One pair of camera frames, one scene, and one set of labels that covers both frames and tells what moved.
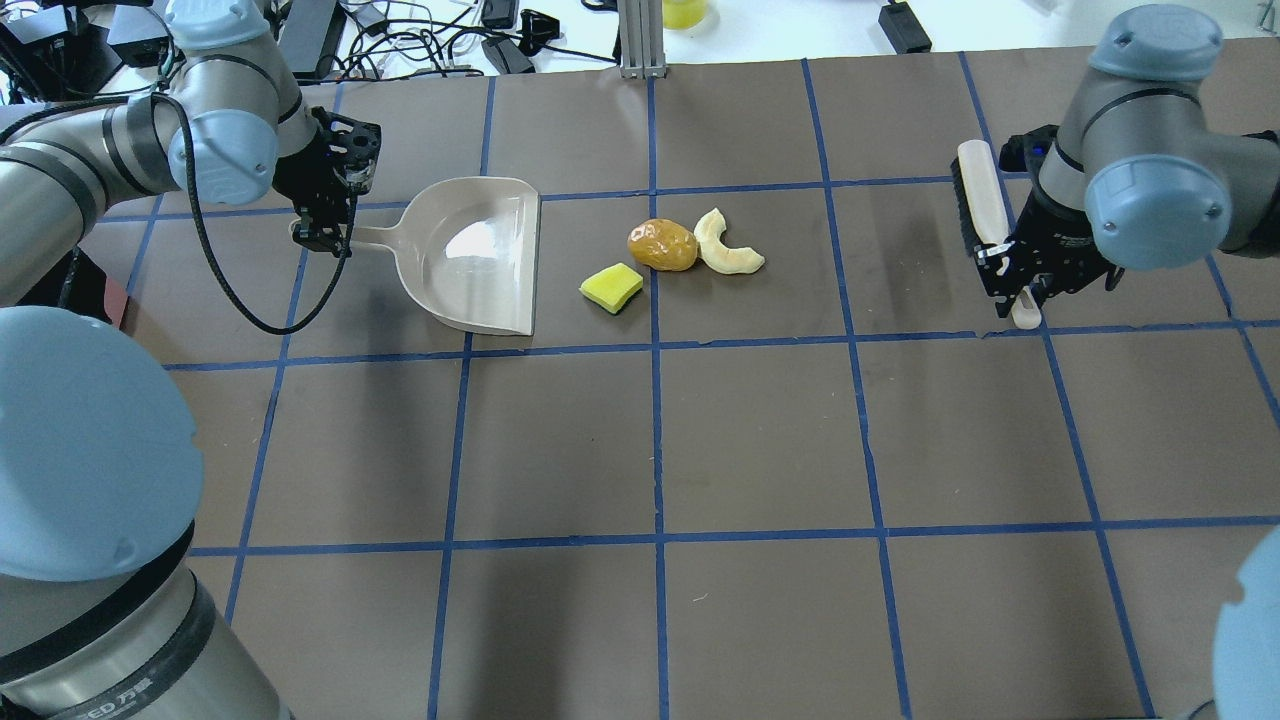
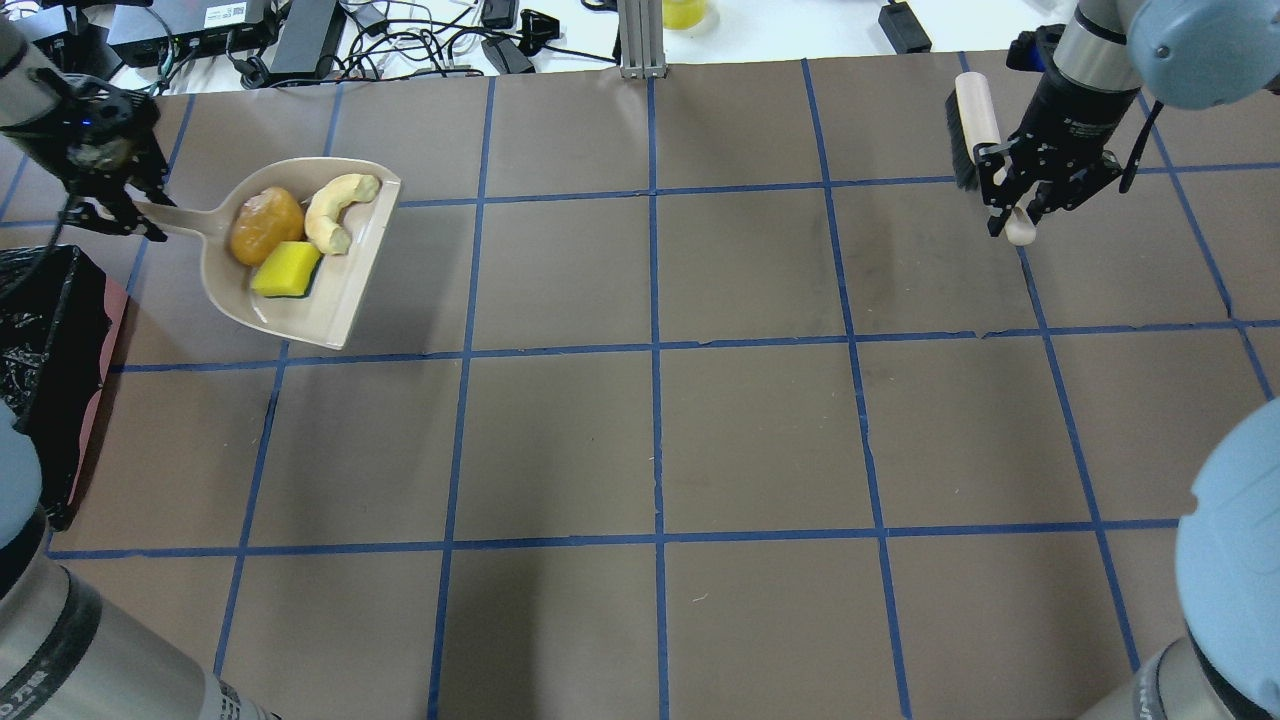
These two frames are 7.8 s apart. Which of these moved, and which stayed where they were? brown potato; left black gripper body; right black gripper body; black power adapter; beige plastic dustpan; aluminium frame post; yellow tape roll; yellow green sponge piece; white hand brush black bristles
Moved: right black gripper body; left black gripper body; beige plastic dustpan; brown potato; yellow green sponge piece; white hand brush black bristles
Stayed: black power adapter; yellow tape roll; aluminium frame post
